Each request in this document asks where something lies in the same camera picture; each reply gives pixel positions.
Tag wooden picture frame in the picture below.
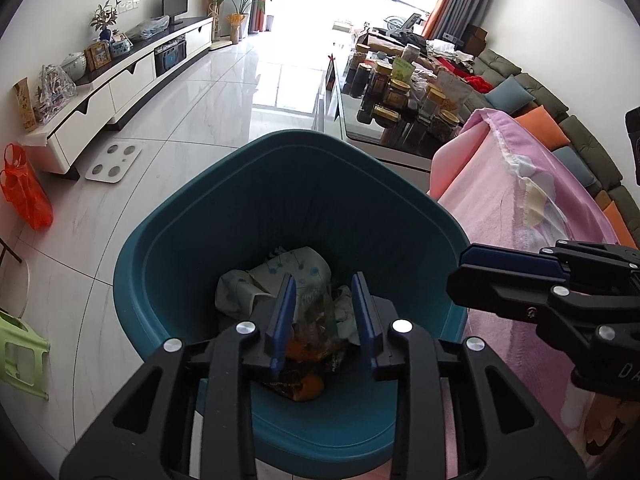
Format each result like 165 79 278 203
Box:
84 40 112 72

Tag red plastic bag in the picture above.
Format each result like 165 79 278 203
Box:
0 143 54 231

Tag white tissue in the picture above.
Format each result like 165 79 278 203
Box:
330 285 361 346

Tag dark brown wrapper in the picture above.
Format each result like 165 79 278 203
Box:
260 360 301 401

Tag pile of white clothes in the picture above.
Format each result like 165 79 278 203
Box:
427 37 476 63

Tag dark brown boxes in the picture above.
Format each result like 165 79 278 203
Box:
462 25 488 56

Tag tan patterned box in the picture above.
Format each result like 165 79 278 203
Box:
12 77 38 133

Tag small plant blue vase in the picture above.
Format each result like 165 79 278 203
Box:
90 0 123 41

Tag cluster of lidded jars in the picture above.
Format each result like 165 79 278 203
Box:
347 42 463 143

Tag black glass coffee table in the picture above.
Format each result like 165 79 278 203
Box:
315 50 451 171

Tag small blue pillow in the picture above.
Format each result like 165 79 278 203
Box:
485 76 531 116

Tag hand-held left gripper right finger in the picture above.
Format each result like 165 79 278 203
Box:
350 272 587 480

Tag green white clear wrapper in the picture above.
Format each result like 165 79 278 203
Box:
295 282 337 351

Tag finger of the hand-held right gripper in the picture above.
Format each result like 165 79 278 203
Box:
459 242 572 282
446 266 572 322

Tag large blue pillow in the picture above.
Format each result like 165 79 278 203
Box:
550 146 596 191

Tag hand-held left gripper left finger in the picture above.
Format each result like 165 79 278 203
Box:
59 274 297 480

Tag green sofa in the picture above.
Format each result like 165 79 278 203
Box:
470 47 640 251

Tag green plastic stool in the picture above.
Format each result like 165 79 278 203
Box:
0 309 51 401

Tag grey white machine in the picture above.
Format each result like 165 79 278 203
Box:
382 11 428 36

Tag black monitor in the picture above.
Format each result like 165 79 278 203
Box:
161 0 190 26

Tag white bathroom scale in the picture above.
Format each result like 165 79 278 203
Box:
85 141 143 183

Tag teal trash bin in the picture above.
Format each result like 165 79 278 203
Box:
114 130 471 466

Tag yellow flower vase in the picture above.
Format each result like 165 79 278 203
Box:
227 12 249 43

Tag white black tv cabinet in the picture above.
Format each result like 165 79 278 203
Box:
22 16 216 181

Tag white paper cup blue dots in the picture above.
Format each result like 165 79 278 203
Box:
250 246 332 311

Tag plastic bag on cabinet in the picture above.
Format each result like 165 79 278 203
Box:
125 15 171 41

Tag orange pillow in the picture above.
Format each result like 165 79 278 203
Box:
602 200 638 248
515 106 563 151

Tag pink floral blanket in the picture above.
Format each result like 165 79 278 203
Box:
429 107 640 480

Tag long orange peel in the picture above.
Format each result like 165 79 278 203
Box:
292 375 326 402

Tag clear bag of items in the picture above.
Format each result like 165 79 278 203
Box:
37 64 77 121

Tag paper cup blue lines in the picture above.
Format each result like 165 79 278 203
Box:
216 269 273 320

